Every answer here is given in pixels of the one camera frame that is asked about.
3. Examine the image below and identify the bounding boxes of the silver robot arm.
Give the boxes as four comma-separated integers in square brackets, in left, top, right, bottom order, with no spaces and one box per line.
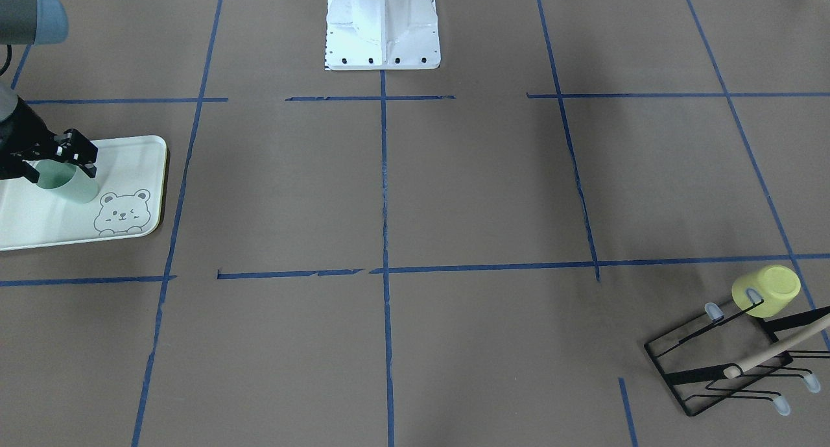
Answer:
[1,0,98,184]

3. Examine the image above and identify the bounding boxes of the white bear tray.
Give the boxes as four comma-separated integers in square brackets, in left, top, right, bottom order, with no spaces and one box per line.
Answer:
[1,136,169,251]

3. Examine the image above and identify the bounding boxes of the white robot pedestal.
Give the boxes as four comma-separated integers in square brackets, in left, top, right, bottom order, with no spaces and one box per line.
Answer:
[324,0,442,71]

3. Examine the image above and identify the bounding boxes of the light green cup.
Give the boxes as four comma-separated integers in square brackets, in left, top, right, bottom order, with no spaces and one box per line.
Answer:
[34,160,100,204]

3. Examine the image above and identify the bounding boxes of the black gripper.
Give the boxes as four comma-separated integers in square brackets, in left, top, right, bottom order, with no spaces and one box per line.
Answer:
[1,96,98,184]

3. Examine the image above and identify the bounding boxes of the black wire cup rack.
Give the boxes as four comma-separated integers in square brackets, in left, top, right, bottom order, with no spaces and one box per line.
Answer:
[643,302,828,417]

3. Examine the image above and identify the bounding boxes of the yellow cup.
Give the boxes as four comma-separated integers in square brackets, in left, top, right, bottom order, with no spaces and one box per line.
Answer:
[731,265,801,318]

